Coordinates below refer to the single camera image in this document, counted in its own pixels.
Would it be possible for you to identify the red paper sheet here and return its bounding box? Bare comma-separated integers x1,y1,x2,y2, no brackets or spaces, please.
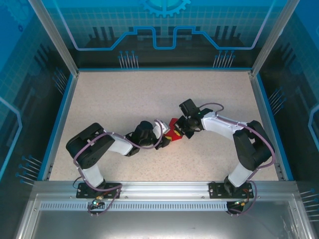
163,118,184,142

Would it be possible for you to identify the blue printed side panel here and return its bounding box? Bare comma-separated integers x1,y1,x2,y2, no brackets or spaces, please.
256,0,319,239
0,0,77,239

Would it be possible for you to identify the blue printed gear panel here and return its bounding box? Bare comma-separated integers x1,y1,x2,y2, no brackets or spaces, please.
43,0,279,69

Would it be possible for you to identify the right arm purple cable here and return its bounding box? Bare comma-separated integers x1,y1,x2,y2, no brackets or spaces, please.
198,102,276,216

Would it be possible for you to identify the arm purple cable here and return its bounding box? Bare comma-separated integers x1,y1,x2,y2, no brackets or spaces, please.
198,102,276,216
73,119,166,217

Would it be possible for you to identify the aluminium mounting rail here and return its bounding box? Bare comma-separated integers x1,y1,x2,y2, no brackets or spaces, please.
32,180,299,199

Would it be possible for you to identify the slotted cable duct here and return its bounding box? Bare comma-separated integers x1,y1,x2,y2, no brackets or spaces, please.
38,202,231,212

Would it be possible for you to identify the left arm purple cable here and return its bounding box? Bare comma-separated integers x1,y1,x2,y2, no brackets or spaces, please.
73,119,166,217

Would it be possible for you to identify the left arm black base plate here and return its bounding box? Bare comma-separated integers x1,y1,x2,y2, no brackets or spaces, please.
76,181,123,200

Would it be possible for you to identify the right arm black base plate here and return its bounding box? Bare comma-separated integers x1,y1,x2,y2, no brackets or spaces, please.
208,181,255,200

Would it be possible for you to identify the aluminium side rail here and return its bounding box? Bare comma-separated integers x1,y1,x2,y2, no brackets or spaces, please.
41,72,80,181
249,71,286,181

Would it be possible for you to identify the left arm cable connector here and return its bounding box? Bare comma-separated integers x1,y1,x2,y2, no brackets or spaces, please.
91,195,105,207

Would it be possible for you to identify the arm cable connector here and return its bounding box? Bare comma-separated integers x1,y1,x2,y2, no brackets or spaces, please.
233,198,251,207
91,195,105,207

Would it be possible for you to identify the right arm cable connector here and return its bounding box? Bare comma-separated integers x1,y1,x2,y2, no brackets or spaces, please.
233,198,251,207

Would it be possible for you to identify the aluminium frame post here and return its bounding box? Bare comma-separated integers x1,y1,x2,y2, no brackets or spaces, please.
250,0,300,77
27,0,80,78

